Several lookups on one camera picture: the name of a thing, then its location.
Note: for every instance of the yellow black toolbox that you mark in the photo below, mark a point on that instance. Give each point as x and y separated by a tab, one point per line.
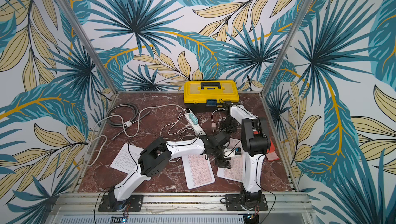
205	96

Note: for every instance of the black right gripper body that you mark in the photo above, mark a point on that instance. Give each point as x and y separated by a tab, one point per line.
226	107

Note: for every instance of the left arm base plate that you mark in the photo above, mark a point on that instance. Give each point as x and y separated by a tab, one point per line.
132	204

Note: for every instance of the red glove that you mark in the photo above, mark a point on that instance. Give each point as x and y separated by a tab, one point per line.
271	153

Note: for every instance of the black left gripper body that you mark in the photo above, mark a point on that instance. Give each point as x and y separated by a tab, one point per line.
221	161

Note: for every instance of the white power strip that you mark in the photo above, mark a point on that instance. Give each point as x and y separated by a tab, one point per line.
197	128

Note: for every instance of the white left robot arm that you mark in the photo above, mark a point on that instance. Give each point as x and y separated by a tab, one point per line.
157	155

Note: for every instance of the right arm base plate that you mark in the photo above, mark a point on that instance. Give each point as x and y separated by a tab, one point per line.
233	203

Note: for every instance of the middle pink keyboard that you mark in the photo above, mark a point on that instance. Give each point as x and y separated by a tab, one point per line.
198	171

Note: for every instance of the teal USB charger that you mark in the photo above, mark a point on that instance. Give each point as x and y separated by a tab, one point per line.
193	118

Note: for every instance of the pink keyboard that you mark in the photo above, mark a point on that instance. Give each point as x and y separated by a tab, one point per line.
198	171
236	155

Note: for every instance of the right pink keyboard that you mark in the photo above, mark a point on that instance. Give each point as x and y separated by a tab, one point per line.
236	155

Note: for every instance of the white keyboard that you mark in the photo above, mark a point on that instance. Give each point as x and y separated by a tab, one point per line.
126	159

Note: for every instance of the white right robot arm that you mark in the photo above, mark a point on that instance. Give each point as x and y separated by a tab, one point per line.
255	143

